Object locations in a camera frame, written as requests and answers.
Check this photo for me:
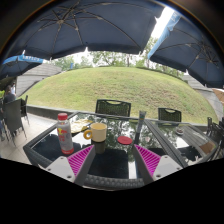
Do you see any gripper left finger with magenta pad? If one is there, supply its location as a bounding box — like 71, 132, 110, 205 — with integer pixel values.
46, 145, 95, 186

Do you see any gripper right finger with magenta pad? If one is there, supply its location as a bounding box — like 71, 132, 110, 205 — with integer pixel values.
133, 145, 182, 185

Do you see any glass top wicker table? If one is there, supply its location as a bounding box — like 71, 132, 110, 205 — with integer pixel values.
22, 110, 188, 191

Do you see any plastic bottle with red cap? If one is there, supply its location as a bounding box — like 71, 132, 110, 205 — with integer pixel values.
57, 113, 74, 155

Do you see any grey umbrella pole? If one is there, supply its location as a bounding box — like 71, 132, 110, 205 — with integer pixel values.
134, 111, 146, 144

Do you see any dark wicker chair right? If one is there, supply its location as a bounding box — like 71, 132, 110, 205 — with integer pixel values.
158, 108, 182, 122

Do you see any dark wicker chair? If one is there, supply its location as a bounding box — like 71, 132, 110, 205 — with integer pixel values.
158, 108, 182, 122
95, 99, 131, 117
4, 99, 26, 138

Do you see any dark wicker chair centre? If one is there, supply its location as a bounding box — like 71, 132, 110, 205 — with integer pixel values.
95, 99, 131, 117

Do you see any dark chair far right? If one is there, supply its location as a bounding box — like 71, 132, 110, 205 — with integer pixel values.
206, 117, 224, 160

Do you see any dark wicker chair left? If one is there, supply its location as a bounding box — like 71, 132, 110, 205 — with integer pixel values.
4, 99, 26, 138

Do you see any seated person at left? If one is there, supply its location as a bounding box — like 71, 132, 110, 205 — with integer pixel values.
3, 85, 16, 104

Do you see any blue patio umbrella left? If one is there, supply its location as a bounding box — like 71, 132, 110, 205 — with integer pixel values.
0, 54, 43, 79

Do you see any navy patio umbrella right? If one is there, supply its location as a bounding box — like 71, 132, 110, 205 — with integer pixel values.
148, 12, 224, 88

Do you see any large navy patio umbrella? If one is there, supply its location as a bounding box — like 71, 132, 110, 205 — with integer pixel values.
2, 0, 163, 60

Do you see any cream mug with yellow handle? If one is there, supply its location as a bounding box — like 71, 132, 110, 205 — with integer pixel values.
83, 123, 107, 142

